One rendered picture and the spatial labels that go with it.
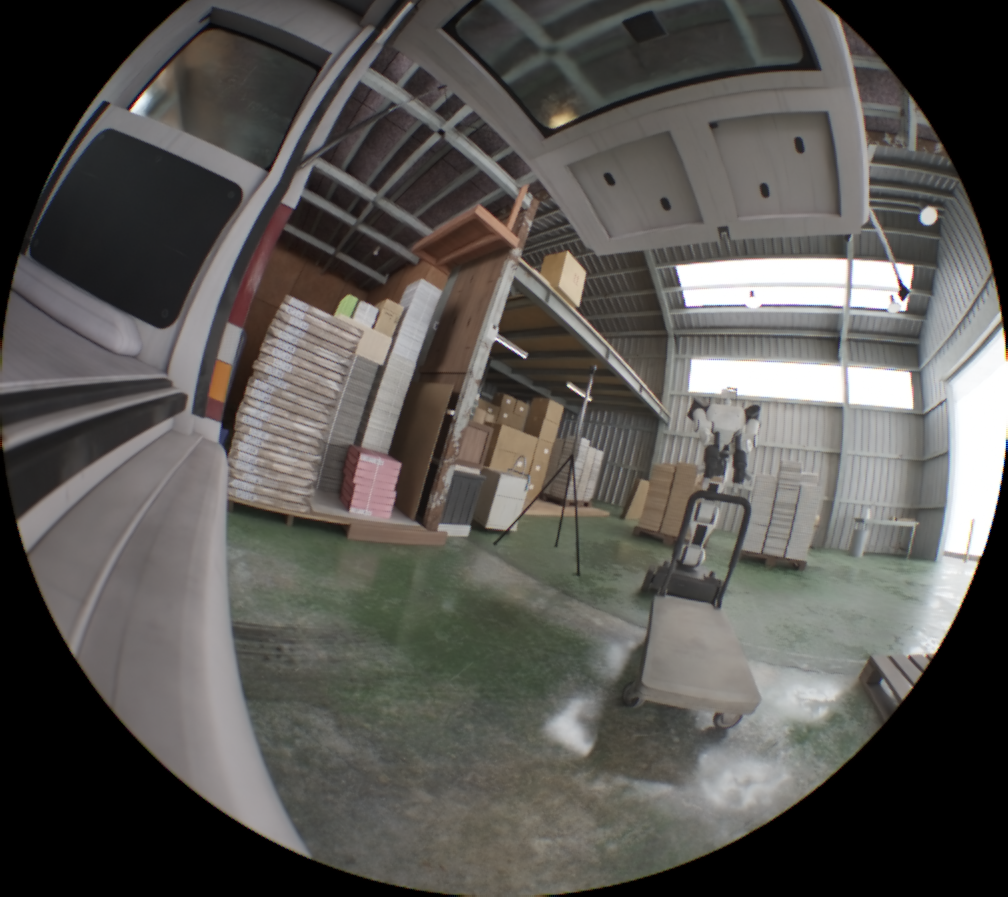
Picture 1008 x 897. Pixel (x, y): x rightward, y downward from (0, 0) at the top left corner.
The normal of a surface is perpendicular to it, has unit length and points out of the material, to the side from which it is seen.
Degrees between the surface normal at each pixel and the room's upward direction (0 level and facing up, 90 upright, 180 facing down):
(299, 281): 90
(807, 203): 167
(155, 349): 90
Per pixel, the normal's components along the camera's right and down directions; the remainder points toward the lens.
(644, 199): -0.42, 0.84
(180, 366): 0.69, 0.06
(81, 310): 0.74, -0.38
